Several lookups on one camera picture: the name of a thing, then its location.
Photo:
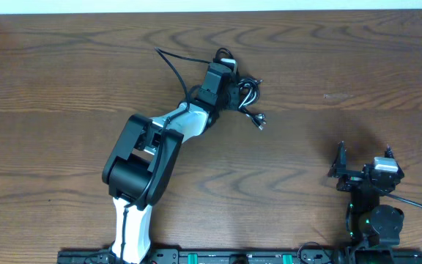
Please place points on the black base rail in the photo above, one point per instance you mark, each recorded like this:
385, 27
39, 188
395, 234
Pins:
304, 255

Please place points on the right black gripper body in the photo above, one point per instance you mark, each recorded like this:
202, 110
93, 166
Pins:
350, 181

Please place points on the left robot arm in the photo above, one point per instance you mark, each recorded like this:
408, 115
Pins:
140, 165

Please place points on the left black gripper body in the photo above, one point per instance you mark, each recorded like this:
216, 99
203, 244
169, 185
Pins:
231, 94

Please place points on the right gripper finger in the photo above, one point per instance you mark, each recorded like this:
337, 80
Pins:
388, 152
338, 167

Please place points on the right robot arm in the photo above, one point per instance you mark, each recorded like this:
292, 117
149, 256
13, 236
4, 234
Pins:
374, 228

